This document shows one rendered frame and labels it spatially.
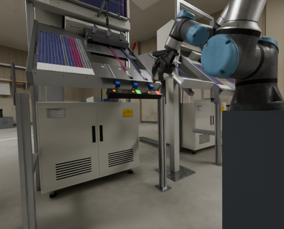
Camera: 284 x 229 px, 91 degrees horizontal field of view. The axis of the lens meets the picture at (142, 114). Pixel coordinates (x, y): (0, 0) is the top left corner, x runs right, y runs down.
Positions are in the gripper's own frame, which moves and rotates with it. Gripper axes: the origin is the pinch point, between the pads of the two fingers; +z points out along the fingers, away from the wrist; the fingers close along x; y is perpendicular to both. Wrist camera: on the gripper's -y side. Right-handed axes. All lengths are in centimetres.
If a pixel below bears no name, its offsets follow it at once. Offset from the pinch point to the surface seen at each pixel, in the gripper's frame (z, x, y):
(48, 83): 9, -53, -2
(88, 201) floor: 69, -36, 32
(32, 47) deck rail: 4, -59, -26
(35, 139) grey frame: 65, -63, -16
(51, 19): 5, -49, -89
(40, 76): 5, -55, -2
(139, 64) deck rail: 5.6, 8.0, -32.9
